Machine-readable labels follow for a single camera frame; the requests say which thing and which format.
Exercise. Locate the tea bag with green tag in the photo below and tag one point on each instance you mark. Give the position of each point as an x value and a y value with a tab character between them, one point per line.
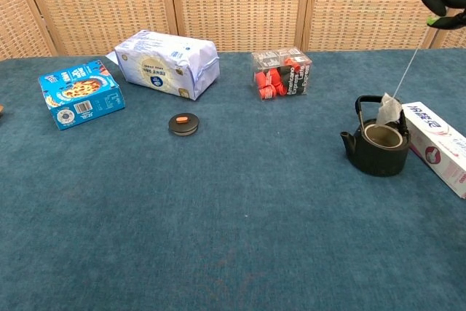
389	110

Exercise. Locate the black cast iron teapot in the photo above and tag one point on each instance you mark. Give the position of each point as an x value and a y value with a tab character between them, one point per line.
378	161

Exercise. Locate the black round disc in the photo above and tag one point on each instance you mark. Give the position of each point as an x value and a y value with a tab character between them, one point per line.
183	127

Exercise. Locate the white and pink toothpaste box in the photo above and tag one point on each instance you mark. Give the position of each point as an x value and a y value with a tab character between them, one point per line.
437	143

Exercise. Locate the wicker folding screen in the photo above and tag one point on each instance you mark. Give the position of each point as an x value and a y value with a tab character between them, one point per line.
236	5

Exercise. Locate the white and purple paper package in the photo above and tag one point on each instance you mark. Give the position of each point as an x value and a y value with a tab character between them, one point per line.
164	67

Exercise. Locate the blue table cloth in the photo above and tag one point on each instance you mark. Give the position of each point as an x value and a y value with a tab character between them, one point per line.
233	198

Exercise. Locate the blue cookie box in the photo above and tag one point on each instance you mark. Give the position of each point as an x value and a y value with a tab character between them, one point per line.
83	103

